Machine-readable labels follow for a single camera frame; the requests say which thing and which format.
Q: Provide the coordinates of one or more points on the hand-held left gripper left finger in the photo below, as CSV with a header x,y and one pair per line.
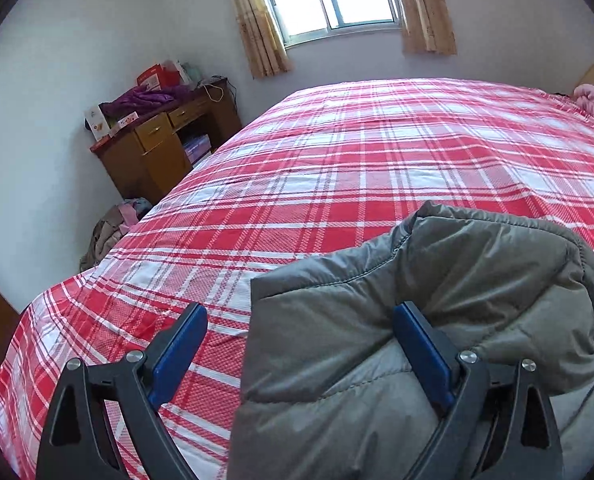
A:
x,y
177,355

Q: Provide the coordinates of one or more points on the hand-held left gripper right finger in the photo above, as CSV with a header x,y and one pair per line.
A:
x,y
424,355

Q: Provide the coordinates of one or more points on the grey puffer jacket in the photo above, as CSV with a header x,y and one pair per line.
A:
x,y
477,285

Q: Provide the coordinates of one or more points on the pile of clothes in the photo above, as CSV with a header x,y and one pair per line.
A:
x,y
107,232

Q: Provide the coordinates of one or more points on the purple clothes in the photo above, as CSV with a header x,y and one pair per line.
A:
x,y
144,97

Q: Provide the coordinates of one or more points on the wooden desk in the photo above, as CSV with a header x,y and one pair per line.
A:
x,y
142,160

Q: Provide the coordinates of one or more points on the stack of purple boxes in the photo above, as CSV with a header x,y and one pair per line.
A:
x,y
197,149

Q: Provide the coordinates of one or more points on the bed with red plaid sheet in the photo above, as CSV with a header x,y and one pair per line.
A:
x,y
352,160

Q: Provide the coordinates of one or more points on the white cardboard box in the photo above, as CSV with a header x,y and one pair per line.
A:
x,y
97,122

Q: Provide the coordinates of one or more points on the red paper bag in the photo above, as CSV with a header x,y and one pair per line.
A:
x,y
154,76

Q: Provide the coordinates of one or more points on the white plastic bag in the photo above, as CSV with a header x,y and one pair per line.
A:
x,y
184,74

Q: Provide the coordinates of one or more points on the beige patterned curtain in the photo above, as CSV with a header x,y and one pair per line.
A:
x,y
259,25
427,10

